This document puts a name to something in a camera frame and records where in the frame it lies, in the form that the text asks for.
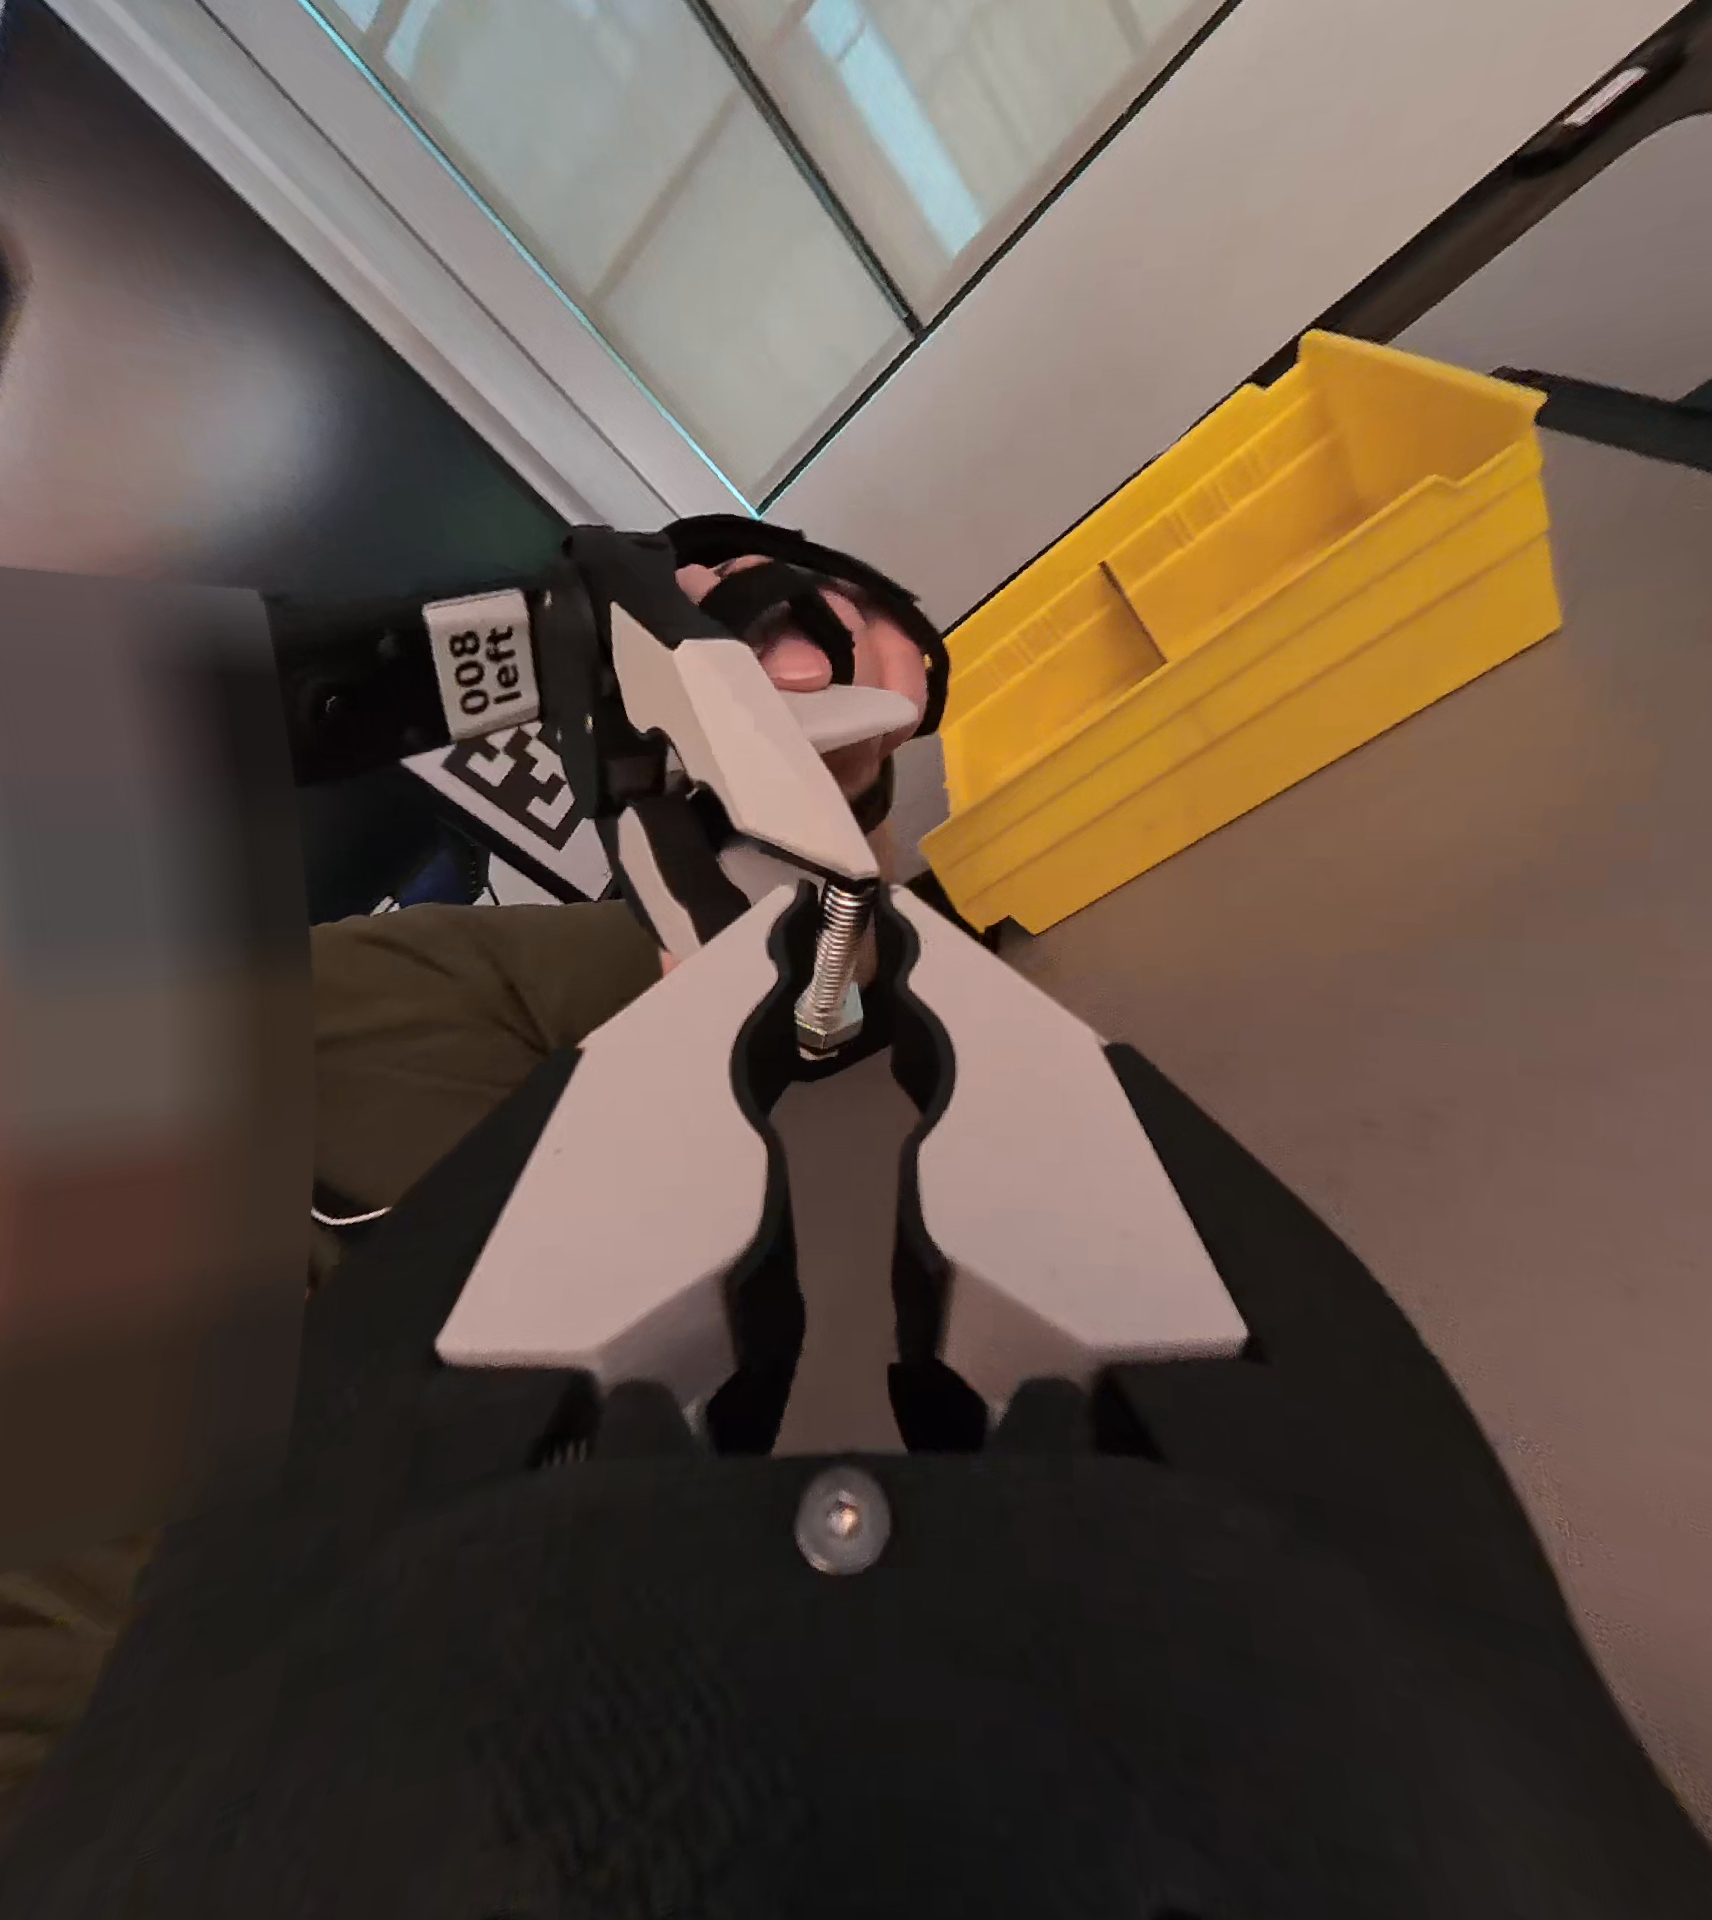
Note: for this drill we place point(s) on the person's olive shirt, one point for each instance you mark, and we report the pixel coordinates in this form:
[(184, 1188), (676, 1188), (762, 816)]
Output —
[(467, 1022)]

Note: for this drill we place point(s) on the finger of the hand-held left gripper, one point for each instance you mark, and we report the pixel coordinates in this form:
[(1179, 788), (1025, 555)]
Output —
[(644, 901), (753, 737)]

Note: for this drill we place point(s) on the yellow bin with divider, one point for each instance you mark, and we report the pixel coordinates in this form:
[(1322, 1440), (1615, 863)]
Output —
[(1244, 677)]

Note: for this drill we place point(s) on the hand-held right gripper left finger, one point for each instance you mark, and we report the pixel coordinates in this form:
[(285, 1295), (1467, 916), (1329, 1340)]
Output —
[(601, 1202)]

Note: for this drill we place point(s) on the silver hex bolt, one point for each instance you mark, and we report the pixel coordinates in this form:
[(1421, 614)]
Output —
[(834, 959)]

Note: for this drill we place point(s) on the person's left hand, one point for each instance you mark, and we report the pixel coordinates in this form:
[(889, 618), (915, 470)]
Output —
[(799, 667)]

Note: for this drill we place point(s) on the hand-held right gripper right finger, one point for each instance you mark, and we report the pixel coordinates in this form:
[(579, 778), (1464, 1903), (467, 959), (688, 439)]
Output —
[(1082, 1202)]

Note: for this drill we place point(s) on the glass window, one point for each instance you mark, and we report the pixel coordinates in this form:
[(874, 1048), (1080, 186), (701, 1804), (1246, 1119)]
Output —
[(736, 194)]

